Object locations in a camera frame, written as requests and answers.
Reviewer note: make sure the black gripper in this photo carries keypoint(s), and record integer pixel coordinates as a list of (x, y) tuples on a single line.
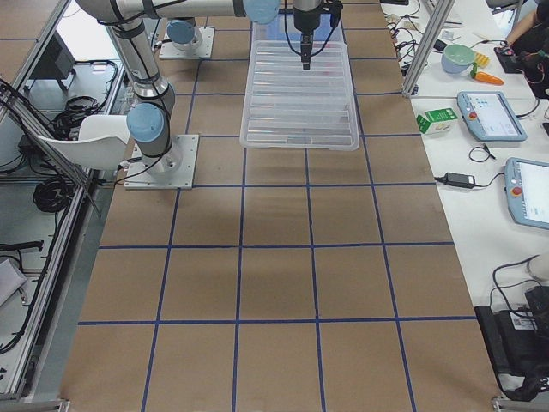
[(304, 21)]

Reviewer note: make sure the clear plastic box lid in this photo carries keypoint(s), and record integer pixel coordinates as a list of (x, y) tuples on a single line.
[(286, 106)]

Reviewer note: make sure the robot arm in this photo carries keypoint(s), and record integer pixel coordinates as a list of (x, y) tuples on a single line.
[(184, 34), (149, 122)]

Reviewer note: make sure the clear plastic storage box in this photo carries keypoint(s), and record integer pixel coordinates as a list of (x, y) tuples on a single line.
[(320, 34)]

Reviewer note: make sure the blue plastic tray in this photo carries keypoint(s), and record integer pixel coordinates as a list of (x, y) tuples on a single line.
[(282, 25)]

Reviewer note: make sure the green blue bowl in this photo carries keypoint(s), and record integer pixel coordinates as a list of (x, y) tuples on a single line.
[(456, 58)]

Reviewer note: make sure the green white carton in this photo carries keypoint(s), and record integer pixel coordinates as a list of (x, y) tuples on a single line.
[(436, 121)]

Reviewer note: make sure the yellow toy corn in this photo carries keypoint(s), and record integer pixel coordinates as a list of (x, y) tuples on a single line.
[(481, 60)]

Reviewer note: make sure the toy carrot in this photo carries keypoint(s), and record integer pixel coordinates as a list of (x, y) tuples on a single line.
[(481, 76)]

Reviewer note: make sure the teach pendant tablet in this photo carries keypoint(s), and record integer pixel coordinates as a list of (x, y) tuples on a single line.
[(489, 117), (526, 187)]

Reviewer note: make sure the black power adapter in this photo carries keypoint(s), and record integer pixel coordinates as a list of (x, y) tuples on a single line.
[(460, 180)]

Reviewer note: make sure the white chair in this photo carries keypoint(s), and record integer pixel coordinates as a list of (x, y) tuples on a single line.
[(101, 142)]

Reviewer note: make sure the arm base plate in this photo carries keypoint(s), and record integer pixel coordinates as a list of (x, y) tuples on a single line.
[(204, 51), (174, 170)]

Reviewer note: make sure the aluminium frame post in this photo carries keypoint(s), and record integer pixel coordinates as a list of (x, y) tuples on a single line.
[(432, 30)]

